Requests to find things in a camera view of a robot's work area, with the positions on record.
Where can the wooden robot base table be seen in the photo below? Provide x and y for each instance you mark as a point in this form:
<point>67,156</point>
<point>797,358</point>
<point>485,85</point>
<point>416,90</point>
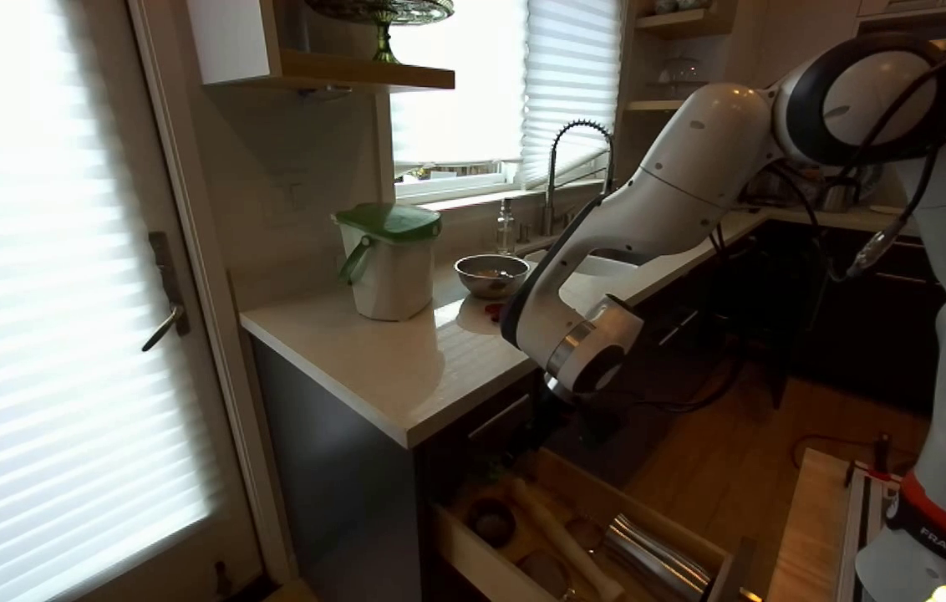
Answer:
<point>809,551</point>

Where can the door lever handle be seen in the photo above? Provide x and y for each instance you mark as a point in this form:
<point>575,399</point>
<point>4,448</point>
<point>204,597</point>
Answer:
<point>177,313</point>

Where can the chrome kitchen faucet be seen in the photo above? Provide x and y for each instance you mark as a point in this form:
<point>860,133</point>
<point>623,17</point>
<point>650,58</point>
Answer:
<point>587,165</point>

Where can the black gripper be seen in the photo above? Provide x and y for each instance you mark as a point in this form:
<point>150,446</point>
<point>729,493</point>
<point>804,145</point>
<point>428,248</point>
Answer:
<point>587,368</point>

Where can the small metal bowl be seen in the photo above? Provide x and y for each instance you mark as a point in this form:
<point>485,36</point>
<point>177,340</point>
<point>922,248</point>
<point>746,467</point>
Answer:
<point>490,274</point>

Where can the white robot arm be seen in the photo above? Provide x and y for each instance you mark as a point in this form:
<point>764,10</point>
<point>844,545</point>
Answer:
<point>870,103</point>

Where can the steel cylinder in drawer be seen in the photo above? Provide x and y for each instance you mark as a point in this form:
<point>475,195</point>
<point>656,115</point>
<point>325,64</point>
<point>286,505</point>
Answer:
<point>656,560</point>

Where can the wooden wall shelf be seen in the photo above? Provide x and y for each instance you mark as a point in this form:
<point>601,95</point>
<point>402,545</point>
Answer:
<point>312,45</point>

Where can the open wooden drawer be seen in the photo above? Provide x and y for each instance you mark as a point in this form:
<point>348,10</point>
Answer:
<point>533,569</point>

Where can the clear soap dispenser bottle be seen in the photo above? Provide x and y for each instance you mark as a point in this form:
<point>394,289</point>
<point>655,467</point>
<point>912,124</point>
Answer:
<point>506,229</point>

